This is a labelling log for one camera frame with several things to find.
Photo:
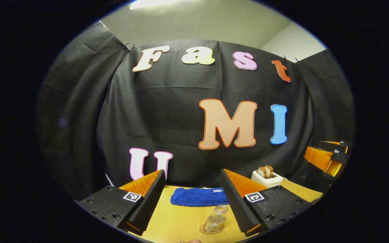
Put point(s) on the toast bread slice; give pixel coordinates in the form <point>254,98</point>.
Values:
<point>262,172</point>
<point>269,169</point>

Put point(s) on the cream toaster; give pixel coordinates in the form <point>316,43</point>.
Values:
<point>265,180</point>

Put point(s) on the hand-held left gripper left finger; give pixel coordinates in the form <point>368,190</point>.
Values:
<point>149,202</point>

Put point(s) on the round cork coaster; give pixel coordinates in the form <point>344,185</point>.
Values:
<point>204,230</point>

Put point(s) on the blue towel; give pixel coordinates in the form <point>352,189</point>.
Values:
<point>198,196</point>

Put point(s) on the black backdrop cloth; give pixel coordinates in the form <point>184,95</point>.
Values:
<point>167,111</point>

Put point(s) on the black cloth clip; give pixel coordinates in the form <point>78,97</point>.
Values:
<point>129,47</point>
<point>290,60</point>

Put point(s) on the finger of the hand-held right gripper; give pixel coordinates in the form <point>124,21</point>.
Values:
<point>336,146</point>
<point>319,158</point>

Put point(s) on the clear plastic water bottle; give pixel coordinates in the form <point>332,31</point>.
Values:
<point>215,219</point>

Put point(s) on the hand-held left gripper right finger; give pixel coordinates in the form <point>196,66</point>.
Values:
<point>236,202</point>

